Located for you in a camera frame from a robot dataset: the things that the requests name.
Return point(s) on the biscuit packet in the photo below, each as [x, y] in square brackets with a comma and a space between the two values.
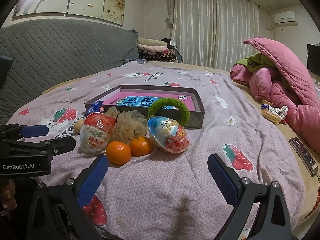
[270, 117]

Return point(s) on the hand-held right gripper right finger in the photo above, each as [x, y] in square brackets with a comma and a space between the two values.
[222, 180]

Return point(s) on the small blue candy wrapper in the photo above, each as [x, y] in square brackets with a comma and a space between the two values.
[264, 107]

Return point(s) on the stack of folded blankets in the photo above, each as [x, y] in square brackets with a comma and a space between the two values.
[155, 48]

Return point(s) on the beige mesh scrunchie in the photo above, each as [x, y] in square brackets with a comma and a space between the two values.
[125, 130]

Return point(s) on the grey quilted headboard cover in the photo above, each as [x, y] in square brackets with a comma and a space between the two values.
[62, 52]

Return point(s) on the pink strawberry print bedsheet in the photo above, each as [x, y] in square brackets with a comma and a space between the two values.
[162, 192]

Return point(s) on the white air conditioner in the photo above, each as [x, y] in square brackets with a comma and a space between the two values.
[286, 18]

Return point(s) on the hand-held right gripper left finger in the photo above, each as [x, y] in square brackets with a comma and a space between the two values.
[92, 180]

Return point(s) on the grey cardboard box tray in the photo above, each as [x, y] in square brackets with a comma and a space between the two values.
[195, 120]

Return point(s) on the green blanket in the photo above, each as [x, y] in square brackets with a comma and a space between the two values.
[257, 62]

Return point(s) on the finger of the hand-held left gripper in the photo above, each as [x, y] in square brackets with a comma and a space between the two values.
[62, 143]
[35, 130]

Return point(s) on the pink quilt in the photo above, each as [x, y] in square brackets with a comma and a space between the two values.
[287, 62]

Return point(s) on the blue and red toy egg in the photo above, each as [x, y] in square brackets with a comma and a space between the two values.
[170, 137]

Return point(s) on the orange mandarin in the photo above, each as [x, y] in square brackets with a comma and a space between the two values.
[141, 146]
[118, 153]

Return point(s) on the blue snack packet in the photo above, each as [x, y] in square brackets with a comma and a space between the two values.
[93, 108]

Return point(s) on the black television screen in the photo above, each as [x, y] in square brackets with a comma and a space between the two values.
[313, 60]

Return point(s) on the white curtain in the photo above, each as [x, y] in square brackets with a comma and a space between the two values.
[215, 30]

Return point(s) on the brown walnut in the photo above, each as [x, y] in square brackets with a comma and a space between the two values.
[78, 126]

